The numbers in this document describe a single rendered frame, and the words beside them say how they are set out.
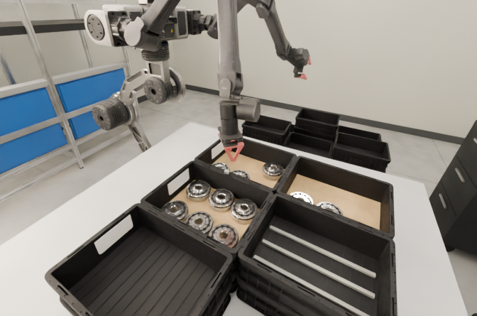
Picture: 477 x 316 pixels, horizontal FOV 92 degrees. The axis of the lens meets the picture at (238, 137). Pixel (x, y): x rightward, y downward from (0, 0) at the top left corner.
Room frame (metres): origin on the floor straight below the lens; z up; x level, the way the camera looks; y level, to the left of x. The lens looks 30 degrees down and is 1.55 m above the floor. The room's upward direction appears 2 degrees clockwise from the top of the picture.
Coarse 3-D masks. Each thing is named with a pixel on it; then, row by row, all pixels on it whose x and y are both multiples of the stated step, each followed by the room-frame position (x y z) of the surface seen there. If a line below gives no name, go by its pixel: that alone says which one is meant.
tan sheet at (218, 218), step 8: (184, 192) 0.75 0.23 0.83; (184, 200) 0.70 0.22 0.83; (208, 200) 0.71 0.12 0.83; (192, 208) 0.66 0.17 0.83; (200, 208) 0.66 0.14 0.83; (208, 208) 0.66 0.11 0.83; (216, 216) 0.63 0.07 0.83; (224, 216) 0.63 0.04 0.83; (216, 224) 0.59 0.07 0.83; (232, 224) 0.59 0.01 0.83; (240, 224) 0.59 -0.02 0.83; (248, 224) 0.59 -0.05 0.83; (240, 232) 0.56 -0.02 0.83
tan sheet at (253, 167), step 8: (232, 152) 1.07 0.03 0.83; (216, 160) 0.99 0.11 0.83; (224, 160) 0.99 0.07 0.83; (240, 160) 1.00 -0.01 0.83; (248, 160) 1.00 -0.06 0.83; (256, 160) 1.00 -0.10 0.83; (232, 168) 0.93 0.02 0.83; (240, 168) 0.93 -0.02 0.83; (248, 168) 0.93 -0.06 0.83; (256, 168) 0.94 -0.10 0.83; (256, 176) 0.87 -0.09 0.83; (264, 184) 0.82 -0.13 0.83; (272, 184) 0.82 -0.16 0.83
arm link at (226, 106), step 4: (224, 100) 0.68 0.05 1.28; (228, 100) 0.68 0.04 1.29; (232, 100) 0.68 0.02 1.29; (236, 100) 0.67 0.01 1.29; (220, 104) 0.67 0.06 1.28; (224, 104) 0.66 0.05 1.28; (228, 104) 0.66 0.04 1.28; (232, 104) 0.66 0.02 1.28; (236, 104) 0.65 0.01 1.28; (220, 108) 0.67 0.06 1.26; (224, 108) 0.66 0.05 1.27; (228, 108) 0.66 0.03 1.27; (232, 108) 0.66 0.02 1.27; (236, 108) 0.65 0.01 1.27; (220, 112) 0.67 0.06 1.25; (224, 112) 0.66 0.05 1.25; (228, 112) 0.66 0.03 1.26; (232, 112) 0.66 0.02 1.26; (220, 116) 0.68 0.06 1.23; (224, 116) 0.66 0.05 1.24; (228, 116) 0.65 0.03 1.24; (232, 116) 0.66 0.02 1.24; (236, 116) 0.67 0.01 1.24
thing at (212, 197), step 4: (212, 192) 0.72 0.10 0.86; (216, 192) 0.72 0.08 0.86; (228, 192) 0.73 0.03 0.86; (212, 196) 0.70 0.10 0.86; (228, 196) 0.70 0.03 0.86; (232, 196) 0.70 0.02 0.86; (212, 200) 0.68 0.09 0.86; (216, 200) 0.68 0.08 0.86; (228, 200) 0.68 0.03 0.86; (232, 200) 0.68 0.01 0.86; (212, 204) 0.66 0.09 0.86; (216, 204) 0.66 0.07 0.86; (220, 204) 0.66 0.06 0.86; (224, 204) 0.66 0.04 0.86; (228, 204) 0.66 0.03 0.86
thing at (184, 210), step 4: (172, 200) 0.67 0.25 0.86; (176, 200) 0.67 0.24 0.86; (180, 200) 0.67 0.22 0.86; (168, 204) 0.65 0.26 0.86; (172, 204) 0.65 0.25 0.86; (176, 204) 0.65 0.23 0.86; (180, 204) 0.65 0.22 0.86; (184, 204) 0.65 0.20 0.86; (164, 208) 0.63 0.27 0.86; (184, 208) 0.63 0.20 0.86; (180, 212) 0.61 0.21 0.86; (184, 212) 0.61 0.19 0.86; (176, 216) 0.59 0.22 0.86; (180, 216) 0.59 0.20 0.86; (184, 216) 0.59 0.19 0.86
